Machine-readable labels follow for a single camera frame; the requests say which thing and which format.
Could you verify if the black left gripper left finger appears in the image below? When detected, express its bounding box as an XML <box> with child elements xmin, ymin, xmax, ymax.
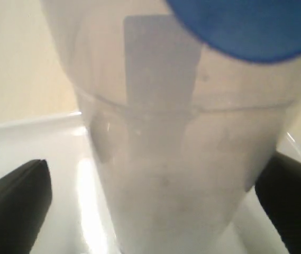
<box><xmin>0</xmin><ymin>159</ymin><xmax>52</xmax><ymax>253</ymax></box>

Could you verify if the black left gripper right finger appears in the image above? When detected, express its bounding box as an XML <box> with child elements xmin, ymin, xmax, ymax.
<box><xmin>254</xmin><ymin>152</ymin><xmax>301</xmax><ymax>253</ymax></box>

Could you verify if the clear tall plastic container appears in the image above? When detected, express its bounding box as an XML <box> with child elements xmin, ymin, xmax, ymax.
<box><xmin>42</xmin><ymin>1</ymin><xmax>301</xmax><ymax>253</ymax></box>

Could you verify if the blue plastic snap lid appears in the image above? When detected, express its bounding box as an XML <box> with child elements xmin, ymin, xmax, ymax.
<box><xmin>167</xmin><ymin>0</ymin><xmax>301</xmax><ymax>64</ymax></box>

